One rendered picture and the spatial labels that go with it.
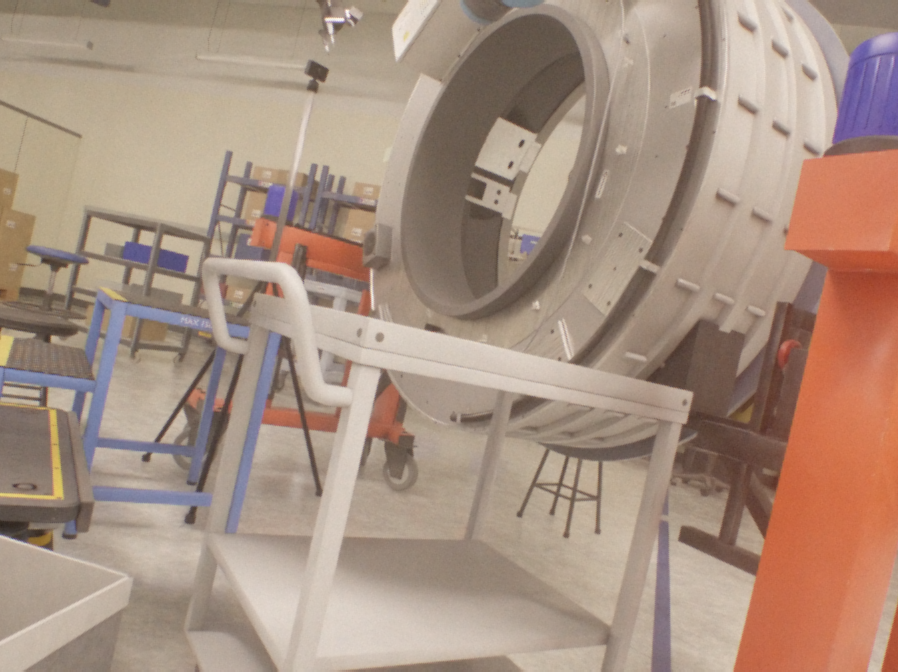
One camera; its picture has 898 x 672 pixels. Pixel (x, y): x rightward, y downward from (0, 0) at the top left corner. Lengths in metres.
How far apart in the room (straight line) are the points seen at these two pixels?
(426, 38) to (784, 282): 1.26
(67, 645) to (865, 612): 0.87
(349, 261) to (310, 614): 2.11
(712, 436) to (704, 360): 0.48
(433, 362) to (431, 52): 1.57
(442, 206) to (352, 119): 6.12
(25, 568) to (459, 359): 0.60
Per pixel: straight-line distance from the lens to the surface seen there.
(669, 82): 1.46
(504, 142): 2.31
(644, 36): 1.57
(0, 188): 9.08
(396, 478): 2.92
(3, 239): 8.66
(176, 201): 9.31
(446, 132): 2.18
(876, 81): 0.86
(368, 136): 8.09
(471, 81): 2.13
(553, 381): 0.86
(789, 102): 1.57
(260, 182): 7.80
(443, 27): 2.17
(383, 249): 2.21
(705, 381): 1.47
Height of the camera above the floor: 0.69
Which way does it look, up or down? level
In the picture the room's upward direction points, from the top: 13 degrees clockwise
